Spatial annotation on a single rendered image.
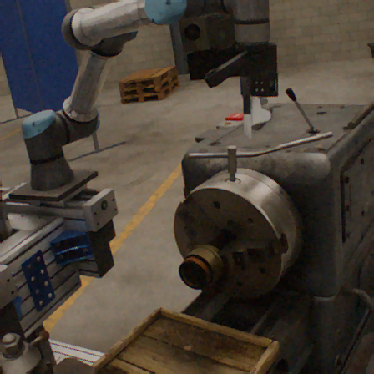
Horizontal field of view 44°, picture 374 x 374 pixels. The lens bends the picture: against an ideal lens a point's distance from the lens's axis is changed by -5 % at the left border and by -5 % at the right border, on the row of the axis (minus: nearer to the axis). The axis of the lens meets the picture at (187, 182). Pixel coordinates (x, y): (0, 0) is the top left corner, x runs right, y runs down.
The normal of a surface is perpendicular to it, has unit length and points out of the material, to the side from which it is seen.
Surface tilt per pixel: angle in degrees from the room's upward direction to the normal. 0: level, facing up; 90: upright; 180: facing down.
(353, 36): 90
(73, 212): 90
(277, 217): 58
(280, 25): 90
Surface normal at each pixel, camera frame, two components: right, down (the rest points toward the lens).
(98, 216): 0.89, 0.03
